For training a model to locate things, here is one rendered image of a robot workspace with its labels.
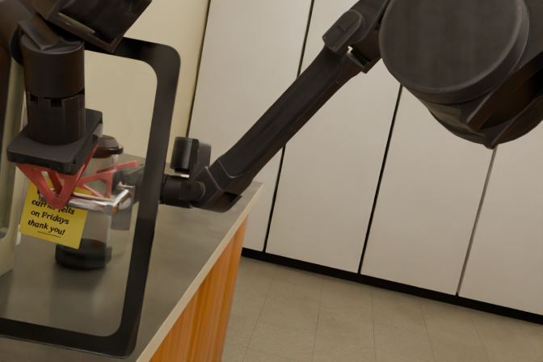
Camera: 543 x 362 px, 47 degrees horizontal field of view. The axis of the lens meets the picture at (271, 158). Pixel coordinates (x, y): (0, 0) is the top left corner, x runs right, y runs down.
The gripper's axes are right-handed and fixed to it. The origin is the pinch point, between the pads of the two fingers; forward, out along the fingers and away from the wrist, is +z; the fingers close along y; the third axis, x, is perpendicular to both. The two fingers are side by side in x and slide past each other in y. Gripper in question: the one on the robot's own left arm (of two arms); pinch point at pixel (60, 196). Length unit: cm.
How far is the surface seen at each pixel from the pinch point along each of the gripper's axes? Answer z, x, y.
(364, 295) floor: 228, 93, -218
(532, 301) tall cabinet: 215, 195, -228
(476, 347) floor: 210, 151, -179
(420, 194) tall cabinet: 172, 114, -256
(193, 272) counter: 44, 12, -34
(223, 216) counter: 60, 13, -71
